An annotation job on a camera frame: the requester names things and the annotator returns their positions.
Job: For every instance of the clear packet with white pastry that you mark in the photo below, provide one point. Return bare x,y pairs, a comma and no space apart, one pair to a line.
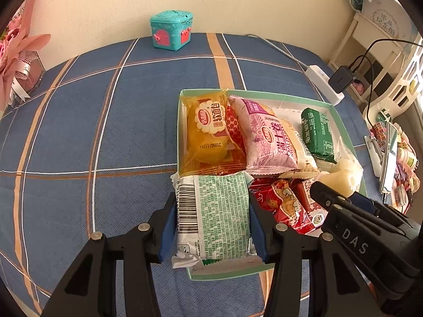
347,175

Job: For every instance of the green and white snack packet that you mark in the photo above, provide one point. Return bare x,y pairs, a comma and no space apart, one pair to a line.
218,214

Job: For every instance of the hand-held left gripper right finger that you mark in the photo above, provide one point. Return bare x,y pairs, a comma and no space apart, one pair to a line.
261,234

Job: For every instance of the clear glass vase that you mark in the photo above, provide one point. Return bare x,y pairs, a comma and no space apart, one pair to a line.
31,72

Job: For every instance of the dark green snack packet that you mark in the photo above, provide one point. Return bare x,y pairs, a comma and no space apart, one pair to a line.
317,132

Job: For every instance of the red and white milk packet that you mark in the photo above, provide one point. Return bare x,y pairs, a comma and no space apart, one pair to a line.
312,211

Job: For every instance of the pink swiss roll packet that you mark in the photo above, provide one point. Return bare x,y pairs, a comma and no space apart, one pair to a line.
271,138

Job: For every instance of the small red cartoon snack packet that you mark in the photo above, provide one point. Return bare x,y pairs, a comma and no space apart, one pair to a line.
284,204

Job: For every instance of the shallow teal cardboard box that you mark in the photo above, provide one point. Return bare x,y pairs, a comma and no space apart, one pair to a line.
284,102

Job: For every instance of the teal toy box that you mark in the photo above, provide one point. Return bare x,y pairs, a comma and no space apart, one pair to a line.
172,29

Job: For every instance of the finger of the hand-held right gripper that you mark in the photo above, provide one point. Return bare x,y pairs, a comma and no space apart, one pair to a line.
327,194
373,206

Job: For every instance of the blue plaid tablecloth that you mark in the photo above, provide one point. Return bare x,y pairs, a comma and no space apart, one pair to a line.
99,132

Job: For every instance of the red patterned long packet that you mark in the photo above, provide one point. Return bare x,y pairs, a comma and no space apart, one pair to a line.
235,125

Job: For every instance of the yellow soft bread packet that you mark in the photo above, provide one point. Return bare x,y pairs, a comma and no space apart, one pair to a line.
208,128

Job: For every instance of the pink flower bouquet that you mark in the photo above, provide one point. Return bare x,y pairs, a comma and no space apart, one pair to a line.
18,52

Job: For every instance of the white power strip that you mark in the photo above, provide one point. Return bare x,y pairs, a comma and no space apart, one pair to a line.
322,82

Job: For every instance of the white tablet stand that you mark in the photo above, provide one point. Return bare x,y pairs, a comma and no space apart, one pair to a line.
380,158

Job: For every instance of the cream and orange bread packet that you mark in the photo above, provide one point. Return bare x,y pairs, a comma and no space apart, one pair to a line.
297,173

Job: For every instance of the white side shelf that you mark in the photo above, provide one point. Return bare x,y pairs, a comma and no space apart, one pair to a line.
383,49

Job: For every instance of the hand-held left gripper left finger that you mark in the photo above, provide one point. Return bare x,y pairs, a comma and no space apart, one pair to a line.
163,231

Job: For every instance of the black charger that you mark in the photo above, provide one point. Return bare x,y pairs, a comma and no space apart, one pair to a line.
340,79

